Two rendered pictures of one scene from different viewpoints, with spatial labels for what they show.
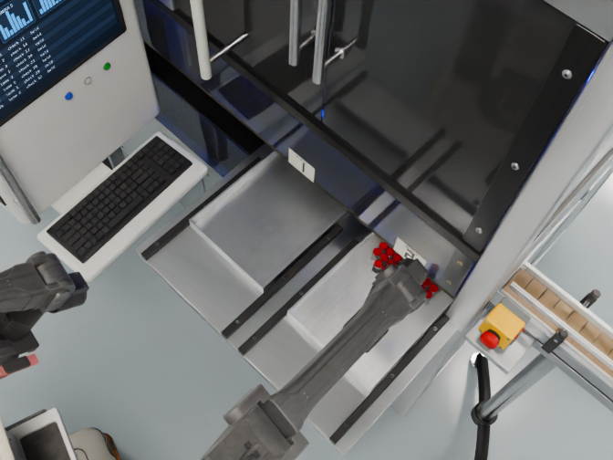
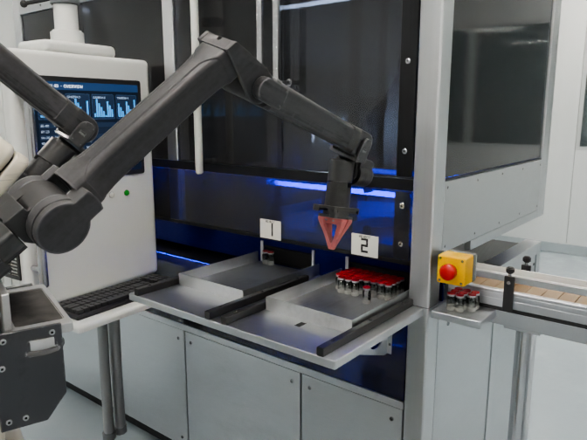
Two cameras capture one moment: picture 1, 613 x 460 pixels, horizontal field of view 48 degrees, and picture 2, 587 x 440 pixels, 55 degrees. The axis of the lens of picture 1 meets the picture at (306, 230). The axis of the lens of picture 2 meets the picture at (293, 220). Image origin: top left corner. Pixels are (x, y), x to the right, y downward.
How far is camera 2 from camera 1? 1.30 m
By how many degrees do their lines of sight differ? 51
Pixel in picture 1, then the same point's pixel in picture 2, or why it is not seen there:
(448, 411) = not seen: outside the picture
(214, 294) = (198, 305)
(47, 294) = (79, 113)
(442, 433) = not seen: outside the picture
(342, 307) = (315, 304)
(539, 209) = (432, 80)
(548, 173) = (427, 43)
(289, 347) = (270, 320)
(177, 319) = not seen: outside the picture
